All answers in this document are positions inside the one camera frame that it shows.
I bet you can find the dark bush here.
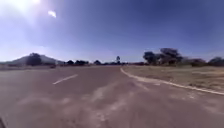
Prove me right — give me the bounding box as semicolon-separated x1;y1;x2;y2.
207;56;224;67

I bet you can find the grey asphalt road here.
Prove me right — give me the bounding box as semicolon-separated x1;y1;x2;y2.
0;64;224;128

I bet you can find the pale kerb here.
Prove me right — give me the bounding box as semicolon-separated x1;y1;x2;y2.
119;66;224;96

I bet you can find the clump of dark trees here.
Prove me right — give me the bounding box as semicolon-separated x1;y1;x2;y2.
142;47;184;66

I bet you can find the row of distant trees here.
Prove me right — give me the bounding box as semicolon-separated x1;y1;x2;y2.
65;55;145;66

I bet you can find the dark round tree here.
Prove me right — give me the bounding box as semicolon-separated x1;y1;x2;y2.
26;52;43;67

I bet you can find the dry grass field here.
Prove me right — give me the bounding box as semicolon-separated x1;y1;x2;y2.
121;64;224;93

